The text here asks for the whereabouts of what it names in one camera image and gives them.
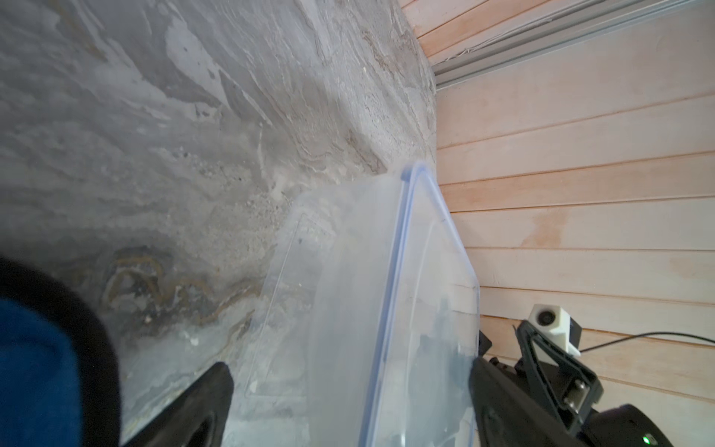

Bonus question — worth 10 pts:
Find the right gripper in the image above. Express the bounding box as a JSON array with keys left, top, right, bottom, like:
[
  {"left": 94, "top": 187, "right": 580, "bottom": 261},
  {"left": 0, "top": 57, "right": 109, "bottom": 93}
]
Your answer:
[{"left": 516, "top": 320, "right": 673, "bottom": 447}]

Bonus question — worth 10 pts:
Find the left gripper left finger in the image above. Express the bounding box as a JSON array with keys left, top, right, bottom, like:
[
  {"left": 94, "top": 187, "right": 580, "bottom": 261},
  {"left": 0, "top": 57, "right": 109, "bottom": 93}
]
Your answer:
[{"left": 127, "top": 361, "right": 234, "bottom": 447}]

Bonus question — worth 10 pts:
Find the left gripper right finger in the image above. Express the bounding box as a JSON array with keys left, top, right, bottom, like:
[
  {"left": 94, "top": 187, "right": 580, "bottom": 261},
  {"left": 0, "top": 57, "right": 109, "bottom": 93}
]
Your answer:
[{"left": 468, "top": 358, "right": 583, "bottom": 447}]

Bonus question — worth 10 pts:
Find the clear lunch box blue rim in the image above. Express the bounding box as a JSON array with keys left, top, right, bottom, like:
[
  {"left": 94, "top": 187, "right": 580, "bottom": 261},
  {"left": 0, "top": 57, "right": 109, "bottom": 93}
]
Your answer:
[{"left": 225, "top": 162, "right": 480, "bottom": 446}]

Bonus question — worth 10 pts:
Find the blue cloth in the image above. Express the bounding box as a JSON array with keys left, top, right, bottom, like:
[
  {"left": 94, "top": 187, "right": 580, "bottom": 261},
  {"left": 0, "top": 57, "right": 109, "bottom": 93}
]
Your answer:
[{"left": 1, "top": 258, "right": 121, "bottom": 446}]

